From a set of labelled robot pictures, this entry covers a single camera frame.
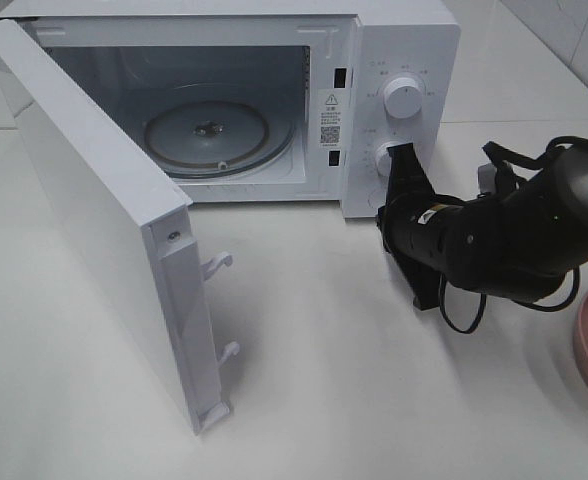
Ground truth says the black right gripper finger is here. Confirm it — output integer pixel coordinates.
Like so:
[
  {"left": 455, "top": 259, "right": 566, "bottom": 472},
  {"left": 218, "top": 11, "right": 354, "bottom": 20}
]
[
  {"left": 386, "top": 143, "right": 436, "bottom": 205},
  {"left": 386, "top": 247, "right": 442, "bottom": 310}
]

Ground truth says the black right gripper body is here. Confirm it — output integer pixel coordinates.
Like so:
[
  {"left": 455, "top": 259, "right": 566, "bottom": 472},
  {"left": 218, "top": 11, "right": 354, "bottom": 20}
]
[{"left": 376, "top": 197, "right": 454, "bottom": 272}]

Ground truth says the round white door button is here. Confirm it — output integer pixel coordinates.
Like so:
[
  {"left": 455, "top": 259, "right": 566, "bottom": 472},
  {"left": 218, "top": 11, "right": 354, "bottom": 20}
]
[{"left": 368, "top": 188, "right": 386, "bottom": 214}]

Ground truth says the white round knob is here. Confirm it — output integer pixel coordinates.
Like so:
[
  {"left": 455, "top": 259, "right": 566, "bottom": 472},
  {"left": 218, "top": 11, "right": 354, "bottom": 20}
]
[
  {"left": 374, "top": 142, "right": 398, "bottom": 178},
  {"left": 382, "top": 74, "right": 425, "bottom": 119}
]

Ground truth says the white microwave door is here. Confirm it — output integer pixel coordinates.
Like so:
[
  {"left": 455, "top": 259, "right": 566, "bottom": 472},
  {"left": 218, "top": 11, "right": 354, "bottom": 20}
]
[{"left": 0, "top": 20, "right": 239, "bottom": 433}]

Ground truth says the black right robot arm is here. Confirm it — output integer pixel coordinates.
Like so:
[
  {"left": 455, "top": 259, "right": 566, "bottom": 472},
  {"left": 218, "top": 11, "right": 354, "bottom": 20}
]
[{"left": 377, "top": 136, "right": 588, "bottom": 310}]

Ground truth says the white microwave oven body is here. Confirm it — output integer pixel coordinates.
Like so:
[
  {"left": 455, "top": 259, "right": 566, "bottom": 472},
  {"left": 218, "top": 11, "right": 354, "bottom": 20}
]
[{"left": 0, "top": 1, "right": 460, "bottom": 218}]

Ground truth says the glass microwave turntable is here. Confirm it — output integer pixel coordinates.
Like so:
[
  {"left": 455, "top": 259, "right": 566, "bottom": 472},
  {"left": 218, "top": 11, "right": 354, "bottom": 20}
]
[{"left": 144, "top": 100, "right": 295, "bottom": 179}]

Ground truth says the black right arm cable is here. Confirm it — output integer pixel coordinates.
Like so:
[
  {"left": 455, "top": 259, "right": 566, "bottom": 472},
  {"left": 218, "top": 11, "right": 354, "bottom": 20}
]
[{"left": 436, "top": 267, "right": 583, "bottom": 335}]

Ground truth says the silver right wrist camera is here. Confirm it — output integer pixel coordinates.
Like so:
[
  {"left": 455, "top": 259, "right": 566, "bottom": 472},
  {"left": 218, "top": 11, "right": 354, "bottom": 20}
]
[{"left": 477, "top": 163, "right": 515, "bottom": 195}]

